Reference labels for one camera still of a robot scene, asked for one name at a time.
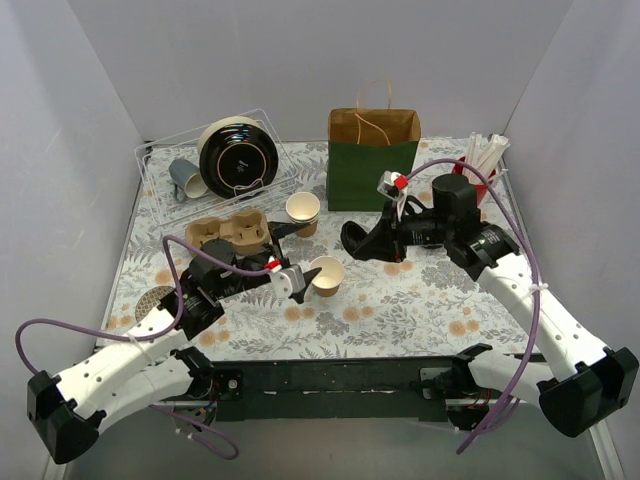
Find purple cable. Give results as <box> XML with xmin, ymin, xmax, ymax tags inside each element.
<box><xmin>14</xmin><ymin>234</ymin><xmax>274</xmax><ymax>460</ymax></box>
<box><xmin>404</xmin><ymin>158</ymin><xmax>546</xmax><ymax>455</ymax></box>

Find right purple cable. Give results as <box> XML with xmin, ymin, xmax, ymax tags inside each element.
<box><xmin>404</xmin><ymin>158</ymin><xmax>546</xmax><ymax>455</ymax></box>

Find floral table mat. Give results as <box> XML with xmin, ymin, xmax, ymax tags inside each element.
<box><xmin>102</xmin><ymin>142</ymin><xmax>527</xmax><ymax>361</ymax></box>

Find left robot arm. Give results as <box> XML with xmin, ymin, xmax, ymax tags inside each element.
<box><xmin>27</xmin><ymin>219</ymin><xmax>320</xmax><ymax>465</ymax></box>

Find white wire dish rack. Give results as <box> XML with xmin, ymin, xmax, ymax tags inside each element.
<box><xmin>134</xmin><ymin>109</ymin><xmax>300</xmax><ymax>229</ymax></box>

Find black plate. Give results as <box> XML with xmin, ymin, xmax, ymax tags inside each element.
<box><xmin>197</xmin><ymin>116</ymin><xmax>279</xmax><ymax>199</ymax></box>

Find cardboard cup carrier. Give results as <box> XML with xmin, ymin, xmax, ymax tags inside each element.
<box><xmin>185</xmin><ymin>209</ymin><xmax>271</xmax><ymax>256</ymax></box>

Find green paper bag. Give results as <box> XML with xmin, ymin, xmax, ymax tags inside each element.
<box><xmin>326</xmin><ymin>81</ymin><xmax>422</xmax><ymax>212</ymax></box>

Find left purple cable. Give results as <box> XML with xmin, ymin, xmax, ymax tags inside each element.
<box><xmin>14</xmin><ymin>234</ymin><xmax>274</xmax><ymax>460</ymax></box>

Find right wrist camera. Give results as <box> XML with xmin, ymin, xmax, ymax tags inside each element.
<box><xmin>377</xmin><ymin>171</ymin><xmax>409</xmax><ymax>218</ymax></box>

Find patterned round coaster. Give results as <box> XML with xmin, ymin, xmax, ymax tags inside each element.
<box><xmin>134</xmin><ymin>286</ymin><xmax>173</xmax><ymax>322</ymax></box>

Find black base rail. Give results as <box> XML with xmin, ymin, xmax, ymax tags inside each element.
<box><xmin>154</xmin><ymin>357</ymin><xmax>516</xmax><ymax>424</ymax></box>

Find red cup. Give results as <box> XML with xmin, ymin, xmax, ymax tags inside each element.
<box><xmin>451</xmin><ymin>156</ymin><xmax>498</xmax><ymax>207</ymax></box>

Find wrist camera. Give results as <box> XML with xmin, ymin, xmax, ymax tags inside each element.
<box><xmin>265</xmin><ymin>257</ymin><xmax>302</xmax><ymax>299</ymax></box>
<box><xmin>377</xmin><ymin>171</ymin><xmax>409</xmax><ymax>218</ymax></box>

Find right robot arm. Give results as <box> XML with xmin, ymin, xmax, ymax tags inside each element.
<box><xmin>340</xmin><ymin>173</ymin><xmax>639</xmax><ymax>438</ymax></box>

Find grey mug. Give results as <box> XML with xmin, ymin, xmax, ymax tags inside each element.
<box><xmin>169</xmin><ymin>158</ymin><xmax>208</xmax><ymax>203</ymax></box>

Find single paper cup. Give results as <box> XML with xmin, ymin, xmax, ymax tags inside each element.
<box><xmin>310</xmin><ymin>256</ymin><xmax>345</xmax><ymax>297</ymax></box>

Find white wrapped straws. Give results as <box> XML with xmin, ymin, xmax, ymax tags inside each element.
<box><xmin>464</xmin><ymin>132</ymin><xmax>510</xmax><ymax>180</ymax></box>

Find stack of paper cups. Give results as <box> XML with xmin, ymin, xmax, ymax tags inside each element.
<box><xmin>285</xmin><ymin>192</ymin><xmax>321</xmax><ymax>238</ymax></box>

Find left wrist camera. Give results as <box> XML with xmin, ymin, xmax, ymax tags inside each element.
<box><xmin>265</xmin><ymin>257</ymin><xmax>302</xmax><ymax>299</ymax></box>

